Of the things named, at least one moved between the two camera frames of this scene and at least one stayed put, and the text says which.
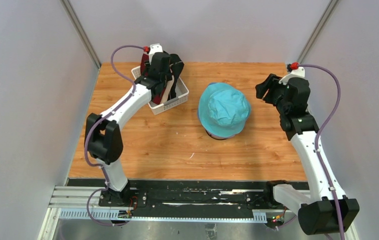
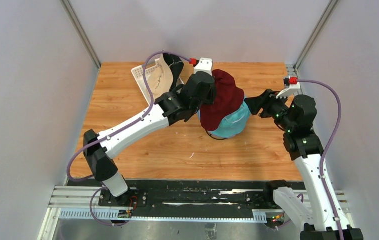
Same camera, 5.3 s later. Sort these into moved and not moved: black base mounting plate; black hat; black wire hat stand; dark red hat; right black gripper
Moved: right black gripper; dark red hat
Not moved: black hat; black base mounting plate; black wire hat stand
